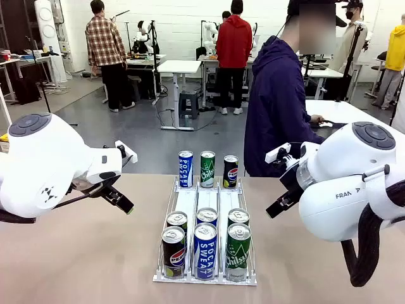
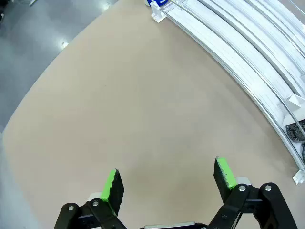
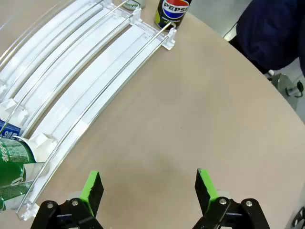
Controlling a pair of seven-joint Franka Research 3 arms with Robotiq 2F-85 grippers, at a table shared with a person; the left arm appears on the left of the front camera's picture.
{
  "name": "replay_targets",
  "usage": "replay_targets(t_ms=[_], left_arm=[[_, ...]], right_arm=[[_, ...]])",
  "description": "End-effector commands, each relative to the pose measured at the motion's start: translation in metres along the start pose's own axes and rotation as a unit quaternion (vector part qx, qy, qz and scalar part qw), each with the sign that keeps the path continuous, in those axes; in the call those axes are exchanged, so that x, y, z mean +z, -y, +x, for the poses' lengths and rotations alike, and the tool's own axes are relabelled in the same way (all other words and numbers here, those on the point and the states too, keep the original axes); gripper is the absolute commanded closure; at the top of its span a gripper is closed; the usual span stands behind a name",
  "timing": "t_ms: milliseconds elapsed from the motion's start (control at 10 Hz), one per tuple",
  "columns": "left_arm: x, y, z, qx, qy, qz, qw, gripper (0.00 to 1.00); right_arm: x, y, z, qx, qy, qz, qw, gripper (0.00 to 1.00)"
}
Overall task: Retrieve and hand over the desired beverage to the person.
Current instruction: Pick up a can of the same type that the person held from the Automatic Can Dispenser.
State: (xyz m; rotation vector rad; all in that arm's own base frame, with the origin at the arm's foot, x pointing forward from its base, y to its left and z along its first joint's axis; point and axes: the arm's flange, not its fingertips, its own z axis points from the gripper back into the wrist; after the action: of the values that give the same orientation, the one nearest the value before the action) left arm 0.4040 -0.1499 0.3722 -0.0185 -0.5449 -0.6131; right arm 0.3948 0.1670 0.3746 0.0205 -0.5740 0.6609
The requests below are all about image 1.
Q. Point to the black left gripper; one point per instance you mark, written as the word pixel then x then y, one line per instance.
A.
pixel 93 185

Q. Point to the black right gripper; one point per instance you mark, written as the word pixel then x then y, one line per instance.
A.
pixel 289 179

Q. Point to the black Pepsi can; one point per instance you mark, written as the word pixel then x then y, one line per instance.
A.
pixel 177 218
pixel 231 174
pixel 173 256

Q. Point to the blue Pocari Sweat can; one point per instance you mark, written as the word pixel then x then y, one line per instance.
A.
pixel 185 172
pixel 205 256
pixel 207 215

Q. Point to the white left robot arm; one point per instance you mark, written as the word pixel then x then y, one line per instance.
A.
pixel 38 164

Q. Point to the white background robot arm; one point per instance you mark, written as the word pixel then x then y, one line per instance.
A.
pixel 210 31

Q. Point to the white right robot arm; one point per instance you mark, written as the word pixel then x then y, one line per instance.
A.
pixel 332 202

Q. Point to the person in navy jacket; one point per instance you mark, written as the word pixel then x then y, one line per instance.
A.
pixel 272 111

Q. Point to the person in plaid shirt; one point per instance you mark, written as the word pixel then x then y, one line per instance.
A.
pixel 104 44

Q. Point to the person in red hoodie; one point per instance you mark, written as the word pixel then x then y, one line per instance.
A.
pixel 234 41

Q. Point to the person in beige top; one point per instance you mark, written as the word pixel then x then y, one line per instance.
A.
pixel 351 41

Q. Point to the person in yellow hoodie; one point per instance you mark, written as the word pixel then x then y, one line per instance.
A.
pixel 395 47

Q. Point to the person with dark hair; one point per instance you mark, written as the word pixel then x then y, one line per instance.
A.
pixel 226 15

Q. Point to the person's right hand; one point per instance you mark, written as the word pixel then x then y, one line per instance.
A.
pixel 317 119

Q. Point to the green Chilsung cider can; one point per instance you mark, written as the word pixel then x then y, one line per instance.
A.
pixel 238 216
pixel 238 256
pixel 208 172

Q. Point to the large white side table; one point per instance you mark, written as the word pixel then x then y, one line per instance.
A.
pixel 341 111

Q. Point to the grey plastic stool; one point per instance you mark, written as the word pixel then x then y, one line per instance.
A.
pixel 189 101

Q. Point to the black tripod stand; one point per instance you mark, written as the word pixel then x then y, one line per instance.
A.
pixel 350 63
pixel 47 101

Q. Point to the yellow plastic crate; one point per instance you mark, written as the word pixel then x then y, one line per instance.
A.
pixel 3 138

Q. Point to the white standing desk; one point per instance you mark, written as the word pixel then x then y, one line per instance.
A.
pixel 180 66

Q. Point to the white humanoid robot with black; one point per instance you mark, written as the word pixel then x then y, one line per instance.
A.
pixel 144 28

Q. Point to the white tower air conditioner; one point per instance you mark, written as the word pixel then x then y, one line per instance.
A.
pixel 47 31

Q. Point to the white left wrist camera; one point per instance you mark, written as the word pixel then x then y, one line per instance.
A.
pixel 131 155

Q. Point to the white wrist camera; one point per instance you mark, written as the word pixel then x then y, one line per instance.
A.
pixel 276 153
pixel 131 155

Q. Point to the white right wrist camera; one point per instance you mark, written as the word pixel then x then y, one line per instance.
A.
pixel 276 153

